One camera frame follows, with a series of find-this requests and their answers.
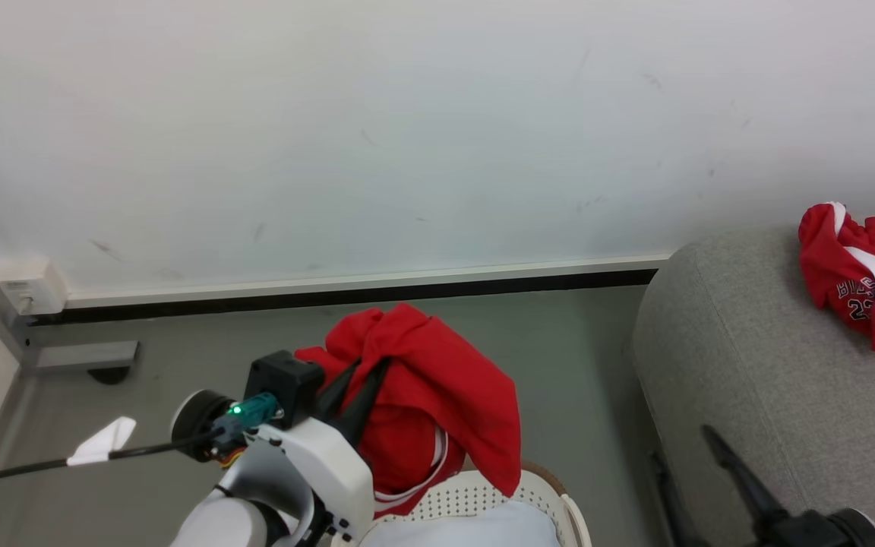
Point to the cream plastic laundry basket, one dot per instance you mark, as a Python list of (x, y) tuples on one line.
[(513, 497)]

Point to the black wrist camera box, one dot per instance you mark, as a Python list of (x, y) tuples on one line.
[(284, 384)]

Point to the white wall socket box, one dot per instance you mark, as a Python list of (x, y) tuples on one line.
[(31, 287)]

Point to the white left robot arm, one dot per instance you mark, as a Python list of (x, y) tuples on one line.
[(232, 501)]

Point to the black round frame foot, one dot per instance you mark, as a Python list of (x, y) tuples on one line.
[(109, 375)]

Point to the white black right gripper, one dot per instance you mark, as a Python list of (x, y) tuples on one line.
[(825, 532)]

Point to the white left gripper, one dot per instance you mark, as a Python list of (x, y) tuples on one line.
[(323, 471)]

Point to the grey fabric sofa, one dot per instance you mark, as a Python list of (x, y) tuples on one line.
[(772, 365)]

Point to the white cloth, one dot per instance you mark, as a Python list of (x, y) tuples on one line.
[(468, 528)]

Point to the white baseboard strip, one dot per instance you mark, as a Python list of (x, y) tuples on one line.
[(369, 282)]

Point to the red shorts with white stripes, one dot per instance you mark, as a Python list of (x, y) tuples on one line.
[(859, 273)]

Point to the red basketball jersey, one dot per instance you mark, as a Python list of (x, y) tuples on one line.
[(437, 387)]

